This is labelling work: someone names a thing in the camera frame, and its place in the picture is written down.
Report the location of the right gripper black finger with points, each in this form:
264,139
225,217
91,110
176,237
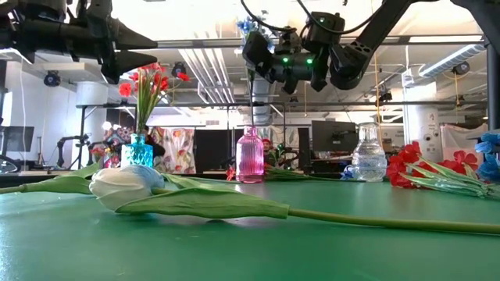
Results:
258,47
265,70

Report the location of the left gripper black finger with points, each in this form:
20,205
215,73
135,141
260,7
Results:
121,62
129,39

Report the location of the pink ribbed glass vase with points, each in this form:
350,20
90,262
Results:
250,156

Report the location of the teal glass vase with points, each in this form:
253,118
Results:
136,156

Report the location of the clear glass vase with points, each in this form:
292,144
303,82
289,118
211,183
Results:
369,164

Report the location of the white tulip with blue tint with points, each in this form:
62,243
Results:
117,187

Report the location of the white artificial tulip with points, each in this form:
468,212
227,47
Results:
58,185

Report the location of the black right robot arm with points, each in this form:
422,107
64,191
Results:
375,35

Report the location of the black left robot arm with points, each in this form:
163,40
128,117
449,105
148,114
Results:
9,37

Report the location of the black background robot arm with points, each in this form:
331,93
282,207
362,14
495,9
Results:
74,139
283,152

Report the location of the background red flowers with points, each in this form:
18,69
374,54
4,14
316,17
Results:
111,160

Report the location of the black ceiling-hung device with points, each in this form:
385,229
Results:
52,78
179,70
461,68

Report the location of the person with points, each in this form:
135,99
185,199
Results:
266,142
156,148

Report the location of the large dark background monitor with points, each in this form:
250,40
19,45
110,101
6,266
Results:
334,136

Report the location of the floral patterned cloth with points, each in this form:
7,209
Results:
177,150

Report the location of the small dark background monitor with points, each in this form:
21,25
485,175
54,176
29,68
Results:
17,138

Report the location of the wide white column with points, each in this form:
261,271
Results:
423,125

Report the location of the pale pink sheet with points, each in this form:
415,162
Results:
461,138

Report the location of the green table mat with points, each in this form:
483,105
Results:
250,253

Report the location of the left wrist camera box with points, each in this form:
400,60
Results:
95,9

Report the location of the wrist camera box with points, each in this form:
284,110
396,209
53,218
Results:
95,9
324,27

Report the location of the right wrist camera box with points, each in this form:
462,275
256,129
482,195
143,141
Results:
324,27

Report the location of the long grey ceiling light rail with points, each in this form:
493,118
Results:
203,43

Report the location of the black pipe frame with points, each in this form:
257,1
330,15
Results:
195,105

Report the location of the white flexible duct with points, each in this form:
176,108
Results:
449,60

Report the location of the black table frame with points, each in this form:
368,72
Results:
15,180

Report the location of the black upright post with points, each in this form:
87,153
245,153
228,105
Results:
494,97

